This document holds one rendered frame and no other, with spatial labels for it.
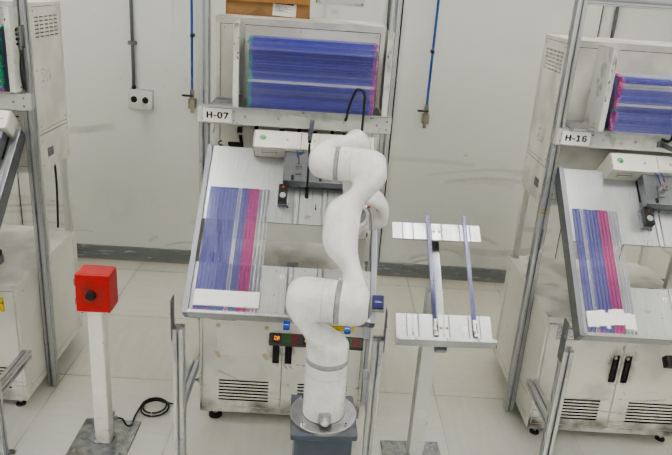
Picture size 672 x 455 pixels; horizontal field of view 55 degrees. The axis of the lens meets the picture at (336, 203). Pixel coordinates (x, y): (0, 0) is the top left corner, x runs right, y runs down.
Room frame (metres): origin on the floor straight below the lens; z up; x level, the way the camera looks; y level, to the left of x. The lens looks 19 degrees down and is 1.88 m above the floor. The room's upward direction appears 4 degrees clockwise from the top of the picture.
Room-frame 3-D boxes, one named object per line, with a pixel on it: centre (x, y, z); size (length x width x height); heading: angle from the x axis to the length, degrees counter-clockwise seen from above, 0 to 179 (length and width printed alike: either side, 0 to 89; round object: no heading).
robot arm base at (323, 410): (1.56, -0.01, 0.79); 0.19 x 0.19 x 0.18
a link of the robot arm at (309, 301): (1.57, 0.03, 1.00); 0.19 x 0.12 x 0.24; 83
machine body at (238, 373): (2.71, 0.19, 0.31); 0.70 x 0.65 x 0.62; 91
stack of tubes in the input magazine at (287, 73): (2.59, 0.13, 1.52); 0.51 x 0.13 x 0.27; 91
